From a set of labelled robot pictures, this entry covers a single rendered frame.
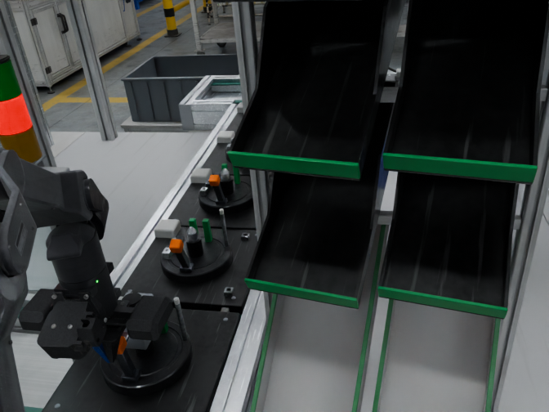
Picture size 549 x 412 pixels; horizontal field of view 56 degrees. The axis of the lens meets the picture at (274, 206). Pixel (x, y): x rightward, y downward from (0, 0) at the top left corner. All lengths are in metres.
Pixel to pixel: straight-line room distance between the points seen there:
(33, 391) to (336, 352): 0.51
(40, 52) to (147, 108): 3.13
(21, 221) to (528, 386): 0.83
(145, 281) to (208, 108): 1.00
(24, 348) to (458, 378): 0.74
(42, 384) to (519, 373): 0.80
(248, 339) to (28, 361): 0.39
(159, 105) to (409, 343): 2.22
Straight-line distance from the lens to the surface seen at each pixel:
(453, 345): 0.72
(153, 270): 1.05
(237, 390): 0.82
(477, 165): 0.49
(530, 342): 1.07
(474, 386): 0.72
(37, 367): 1.02
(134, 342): 0.81
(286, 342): 0.73
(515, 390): 0.98
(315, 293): 0.57
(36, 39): 5.79
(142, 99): 2.78
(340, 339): 0.72
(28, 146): 0.86
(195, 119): 1.94
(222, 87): 2.14
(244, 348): 0.88
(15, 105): 0.84
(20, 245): 0.37
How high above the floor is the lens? 1.58
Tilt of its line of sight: 31 degrees down
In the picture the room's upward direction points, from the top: 5 degrees counter-clockwise
